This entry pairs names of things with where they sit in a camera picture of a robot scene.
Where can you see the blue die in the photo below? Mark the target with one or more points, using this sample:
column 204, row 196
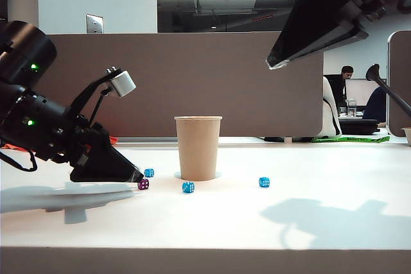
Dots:
column 264, row 182
column 188, row 187
column 149, row 173

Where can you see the person in black shirt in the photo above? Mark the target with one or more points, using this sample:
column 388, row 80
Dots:
column 338, row 86

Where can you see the beige paper bowl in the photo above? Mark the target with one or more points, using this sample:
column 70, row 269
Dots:
column 407, row 136

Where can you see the seated person in blue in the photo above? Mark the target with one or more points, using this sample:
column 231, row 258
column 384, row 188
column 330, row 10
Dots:
column 375, row 105

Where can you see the purple die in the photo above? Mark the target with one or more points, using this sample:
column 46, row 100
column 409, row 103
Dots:
column 144, row 184

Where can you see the brown paper cup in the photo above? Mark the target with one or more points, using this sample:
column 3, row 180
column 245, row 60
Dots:
column 198, row 149

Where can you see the green tape strip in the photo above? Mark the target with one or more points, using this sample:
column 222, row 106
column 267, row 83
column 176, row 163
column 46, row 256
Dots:
column 353, row 139

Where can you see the black flat desk item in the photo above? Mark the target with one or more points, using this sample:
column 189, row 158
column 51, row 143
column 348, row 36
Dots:
column 274, row 139

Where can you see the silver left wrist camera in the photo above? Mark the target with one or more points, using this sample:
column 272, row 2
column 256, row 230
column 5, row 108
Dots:
column 123, row 83

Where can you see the wide brown desk partition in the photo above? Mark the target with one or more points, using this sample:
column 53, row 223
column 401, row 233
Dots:
column 208, row 84

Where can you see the silver wall outlet plate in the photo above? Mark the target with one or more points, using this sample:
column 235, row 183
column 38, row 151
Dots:
column 95, row 23

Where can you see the orange cloth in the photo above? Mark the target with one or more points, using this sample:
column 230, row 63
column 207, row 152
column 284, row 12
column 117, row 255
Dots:
column 113, row 140

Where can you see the clear glass pitcher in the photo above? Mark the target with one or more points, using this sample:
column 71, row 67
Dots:
column 352, row 108

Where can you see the black cushion bag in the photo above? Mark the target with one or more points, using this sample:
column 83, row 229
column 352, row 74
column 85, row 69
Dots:
column 358, row 126

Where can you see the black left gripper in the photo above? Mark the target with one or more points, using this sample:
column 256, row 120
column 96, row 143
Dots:
column 85, row 136

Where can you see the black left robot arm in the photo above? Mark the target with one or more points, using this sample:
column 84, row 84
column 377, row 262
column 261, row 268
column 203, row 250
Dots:
column 25, row 52

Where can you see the white computer monitor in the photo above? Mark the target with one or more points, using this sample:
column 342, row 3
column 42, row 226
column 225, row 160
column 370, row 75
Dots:
column 359, row 91

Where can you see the narrow brown desk partition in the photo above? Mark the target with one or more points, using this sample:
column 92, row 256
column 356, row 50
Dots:
column 399, row 84

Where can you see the small white box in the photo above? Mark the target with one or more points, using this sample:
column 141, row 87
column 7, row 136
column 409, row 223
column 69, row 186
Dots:
column 288, row 140

